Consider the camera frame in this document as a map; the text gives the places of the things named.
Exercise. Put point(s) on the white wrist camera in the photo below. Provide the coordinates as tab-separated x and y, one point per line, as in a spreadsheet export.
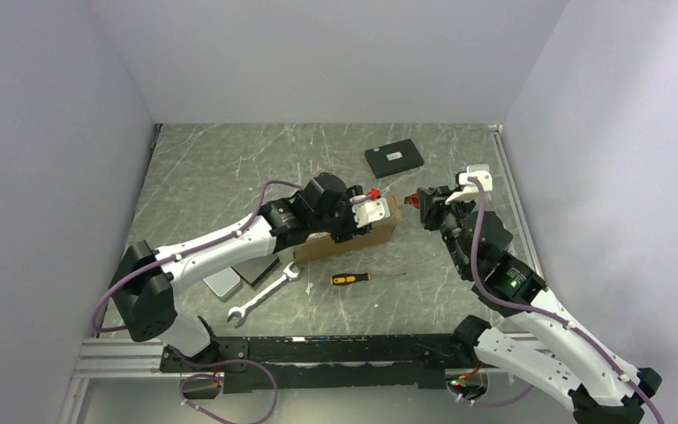
369	208
471	183

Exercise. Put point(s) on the black flat box with label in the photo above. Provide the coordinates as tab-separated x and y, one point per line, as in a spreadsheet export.
393	158

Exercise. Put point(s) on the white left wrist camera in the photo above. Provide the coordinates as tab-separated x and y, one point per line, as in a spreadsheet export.
369	208

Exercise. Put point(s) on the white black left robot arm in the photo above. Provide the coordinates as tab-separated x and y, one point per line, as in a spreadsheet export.
148	279

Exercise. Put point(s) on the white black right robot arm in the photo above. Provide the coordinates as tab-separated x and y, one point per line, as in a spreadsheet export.
578	371

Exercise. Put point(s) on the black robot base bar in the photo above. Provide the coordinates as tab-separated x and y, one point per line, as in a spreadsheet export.
426	361

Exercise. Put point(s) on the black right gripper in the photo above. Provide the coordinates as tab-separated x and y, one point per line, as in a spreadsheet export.
433	204

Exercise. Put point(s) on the red handled box cutter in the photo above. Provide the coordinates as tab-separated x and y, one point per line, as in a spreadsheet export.
412	200

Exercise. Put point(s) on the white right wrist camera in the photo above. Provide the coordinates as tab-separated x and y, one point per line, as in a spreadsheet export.
471	183

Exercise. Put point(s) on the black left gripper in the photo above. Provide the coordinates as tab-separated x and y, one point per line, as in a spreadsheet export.
351	230

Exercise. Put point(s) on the brown cardboard express box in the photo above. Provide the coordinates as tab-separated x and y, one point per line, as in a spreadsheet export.
321	246

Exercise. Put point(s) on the silver open-end wrench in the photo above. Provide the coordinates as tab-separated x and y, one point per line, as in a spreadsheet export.
239	314

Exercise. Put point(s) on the yellow black handled screwdriver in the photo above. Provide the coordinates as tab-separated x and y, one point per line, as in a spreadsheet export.
352	278

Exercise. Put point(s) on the aluminium table edge rail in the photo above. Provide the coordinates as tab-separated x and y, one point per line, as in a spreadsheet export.
505	173

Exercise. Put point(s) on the front aluminium frame rail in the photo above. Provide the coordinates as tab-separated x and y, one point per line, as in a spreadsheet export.
108	358

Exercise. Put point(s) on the dark grey flat slab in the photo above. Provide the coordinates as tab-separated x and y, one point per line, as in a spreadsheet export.
255	270

